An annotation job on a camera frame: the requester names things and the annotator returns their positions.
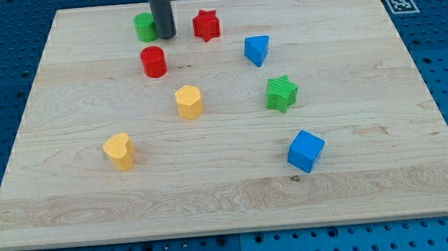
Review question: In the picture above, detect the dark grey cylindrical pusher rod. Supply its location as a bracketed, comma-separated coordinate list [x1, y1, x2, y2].
[148, 0, 176, 40]

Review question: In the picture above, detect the green cylinder block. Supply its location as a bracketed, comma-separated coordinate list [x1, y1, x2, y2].
[133, 12, 158, 42]

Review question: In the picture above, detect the red star block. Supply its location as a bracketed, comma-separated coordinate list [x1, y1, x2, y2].
[192, 10, 221, 42]

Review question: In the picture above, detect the red cylinder block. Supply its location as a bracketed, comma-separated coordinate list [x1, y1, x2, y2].
[140, 46, 168, 78]

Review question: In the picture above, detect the yellow hexagon block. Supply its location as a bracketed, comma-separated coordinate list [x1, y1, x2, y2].
[175, 85, 204, 119]

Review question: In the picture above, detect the blue triangle block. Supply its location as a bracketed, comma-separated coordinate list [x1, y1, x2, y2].
[244, 35, 269, 67]

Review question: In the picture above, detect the yellow heart block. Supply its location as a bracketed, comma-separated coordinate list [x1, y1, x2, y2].
[103, 133, 136, 171]

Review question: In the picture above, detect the green star block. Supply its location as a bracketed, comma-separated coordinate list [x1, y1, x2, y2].
[266, 75, 299, 114]

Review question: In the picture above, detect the light wooden board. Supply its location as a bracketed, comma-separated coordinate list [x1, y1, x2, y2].
[0, 0, 448, 251]

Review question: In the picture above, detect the blue cube block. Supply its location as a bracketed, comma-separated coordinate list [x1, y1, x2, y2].
[287, 129, 326, 173]

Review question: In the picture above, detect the white fiducial marker tag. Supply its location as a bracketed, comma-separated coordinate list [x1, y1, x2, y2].
[385, 0, 419, 15]

